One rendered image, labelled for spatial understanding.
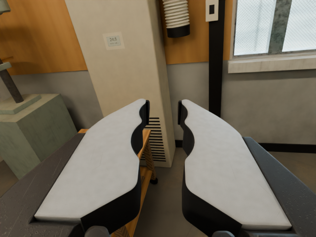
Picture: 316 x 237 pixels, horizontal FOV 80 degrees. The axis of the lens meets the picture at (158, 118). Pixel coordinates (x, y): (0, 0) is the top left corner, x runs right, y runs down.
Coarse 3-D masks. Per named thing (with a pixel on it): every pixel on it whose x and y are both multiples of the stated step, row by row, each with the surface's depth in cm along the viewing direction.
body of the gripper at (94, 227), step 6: (90, 228) 5; (96, 228) 5; (102, 228) 5; (90, 234) 5; (96, 234) 5; (102, 234) 5; (108, 234) 5; (216, 234) 5; (222, 234) 5; (228, 234) 5
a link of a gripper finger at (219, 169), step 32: (192, 128) 9; (224, 128) 9; (192, 160) 7; (224, 160) 7; (192, 192) 6; (224, 192) 6; (256, 192) 6; (192, 224) 6; (224, 224) 5; (256, 224) 5; (288, 224) 5
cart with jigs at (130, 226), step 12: (84, 132) 144; (144, 132) 133; (144, 144) 122; (144, 156) 142; (144, 168) 152; (144, 180) 142; (156, 180) 156; (144, 192) 132; (120, 228) 92; (132, 228) 112
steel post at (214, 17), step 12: (216, 0) 113; (216, 12) 116; (216, 24) 122; (216, 36) 126; (216, 48) 130; (216, 60) 134; (216, 72) 139; (216, 84) 144; (216, 96) 149; (216, 108) 154
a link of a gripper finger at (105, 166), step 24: (120, 120) 9; (144, 120) 11; (96, 144) 8; (120, 144) 8; (72, 168) 7; (96, 168) 7; (120, 168) 7; (72, 192) 6; (96, 192) 6; (120, 192) 6; (48, 216) 5; (72, 216) 5; (96, 216) 5; (120, 216) 6
